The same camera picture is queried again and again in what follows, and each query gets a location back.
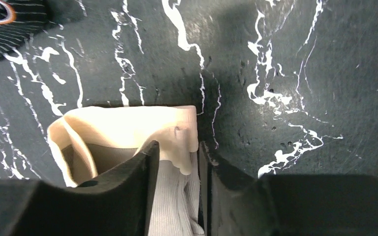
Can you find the grey beige underwear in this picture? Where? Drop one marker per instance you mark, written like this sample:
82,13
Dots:
89,141

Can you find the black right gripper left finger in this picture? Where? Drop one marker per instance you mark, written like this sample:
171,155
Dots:
116,203

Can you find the black striped underwear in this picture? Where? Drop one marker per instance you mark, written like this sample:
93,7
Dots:
18,20

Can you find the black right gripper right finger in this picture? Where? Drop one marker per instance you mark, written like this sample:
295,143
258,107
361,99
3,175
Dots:
236,204

